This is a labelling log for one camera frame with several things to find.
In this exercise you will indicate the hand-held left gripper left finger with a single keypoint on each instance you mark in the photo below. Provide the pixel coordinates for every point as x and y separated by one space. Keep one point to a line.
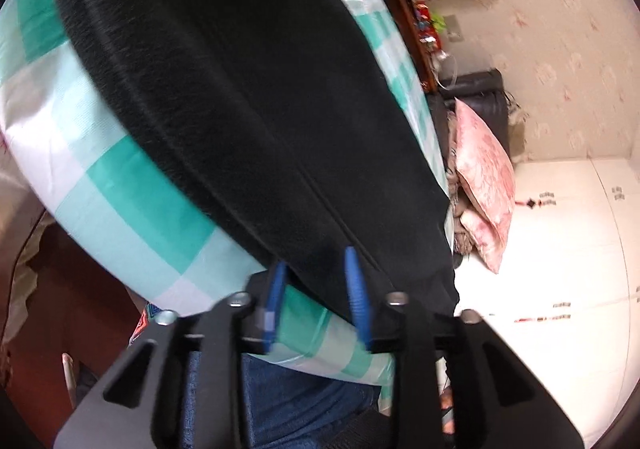
272 301

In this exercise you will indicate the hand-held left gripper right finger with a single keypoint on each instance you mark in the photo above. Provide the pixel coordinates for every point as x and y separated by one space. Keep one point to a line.
356 301

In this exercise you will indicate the black pants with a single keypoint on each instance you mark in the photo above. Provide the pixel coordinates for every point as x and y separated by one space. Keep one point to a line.
250 94

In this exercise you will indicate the person's blue jeans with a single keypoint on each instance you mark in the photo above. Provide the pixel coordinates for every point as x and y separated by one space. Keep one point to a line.
300 409

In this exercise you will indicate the small pink pillow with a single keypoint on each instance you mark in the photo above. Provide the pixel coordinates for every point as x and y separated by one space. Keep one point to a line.
487 239

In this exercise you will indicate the brown fringed blanket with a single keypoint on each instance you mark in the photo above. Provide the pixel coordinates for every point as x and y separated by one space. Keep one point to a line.
454 169

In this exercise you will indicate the green white checkered sheet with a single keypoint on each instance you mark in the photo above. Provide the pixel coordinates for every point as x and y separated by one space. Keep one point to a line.
115 209

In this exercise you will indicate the large pink pillow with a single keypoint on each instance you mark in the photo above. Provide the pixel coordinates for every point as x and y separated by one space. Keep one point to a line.
482 164

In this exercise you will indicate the black leather armchair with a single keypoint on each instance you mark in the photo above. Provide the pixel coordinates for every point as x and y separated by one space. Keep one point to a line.
482 91

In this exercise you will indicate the dark wooden nightstand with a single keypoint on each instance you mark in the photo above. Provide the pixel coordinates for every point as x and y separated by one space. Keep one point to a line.
407 21

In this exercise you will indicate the pile of colourful small items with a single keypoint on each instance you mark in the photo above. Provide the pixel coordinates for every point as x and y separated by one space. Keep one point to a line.
425 24

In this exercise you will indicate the grey wall socket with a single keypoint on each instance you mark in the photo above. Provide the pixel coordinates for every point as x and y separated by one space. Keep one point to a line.
454 27

